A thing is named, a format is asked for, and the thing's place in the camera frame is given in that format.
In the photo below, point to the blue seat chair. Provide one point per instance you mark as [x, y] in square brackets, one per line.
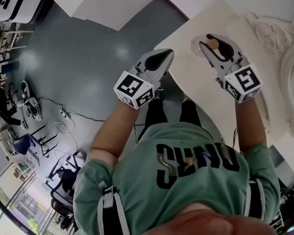
[27, 143]

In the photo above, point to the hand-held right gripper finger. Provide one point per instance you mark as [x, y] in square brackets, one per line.
[227, 49]
[212, 57]

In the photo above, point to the person's right leg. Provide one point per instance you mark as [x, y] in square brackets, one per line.
[189, 114]

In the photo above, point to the person's head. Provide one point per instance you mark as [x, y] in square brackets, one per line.
[205, 225]

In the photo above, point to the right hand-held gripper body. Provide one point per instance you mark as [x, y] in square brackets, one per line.
[242, 82]

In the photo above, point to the person's left leg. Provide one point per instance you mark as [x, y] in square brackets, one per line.
[155, 114]

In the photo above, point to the person's left forearm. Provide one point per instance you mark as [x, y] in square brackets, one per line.
[112, 136]

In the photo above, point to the oval mirror ornate white frame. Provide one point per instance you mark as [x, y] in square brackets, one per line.
[286, 65]

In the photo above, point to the black mesh office chair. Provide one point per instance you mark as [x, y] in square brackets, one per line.
[66, 182]

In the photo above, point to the green printed t-shirt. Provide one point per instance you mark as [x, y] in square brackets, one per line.
[186, 199]

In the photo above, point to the person's leg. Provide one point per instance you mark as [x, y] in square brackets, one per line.
[189, 114]
[155, 114]

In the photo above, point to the teal bin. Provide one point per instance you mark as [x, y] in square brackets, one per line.
[10, 68]

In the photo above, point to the white power strip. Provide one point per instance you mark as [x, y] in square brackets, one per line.
[66, 116]

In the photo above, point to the black white equipment pile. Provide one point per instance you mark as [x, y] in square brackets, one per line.
[31, 104]

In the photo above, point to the person's right forearm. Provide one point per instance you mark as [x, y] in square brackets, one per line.
[251, 124]

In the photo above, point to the white dressing table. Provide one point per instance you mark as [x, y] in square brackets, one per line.
[193, 82]

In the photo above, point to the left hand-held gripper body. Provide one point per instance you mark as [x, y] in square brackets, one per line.
[134, 89]

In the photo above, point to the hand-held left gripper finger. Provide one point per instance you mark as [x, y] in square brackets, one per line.
[165, 62]
[147, 57]

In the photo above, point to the white frame wooden stool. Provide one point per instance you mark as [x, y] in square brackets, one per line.
[5, 41]

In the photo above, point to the white shelf counter unit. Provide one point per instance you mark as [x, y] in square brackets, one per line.
[100, 6]

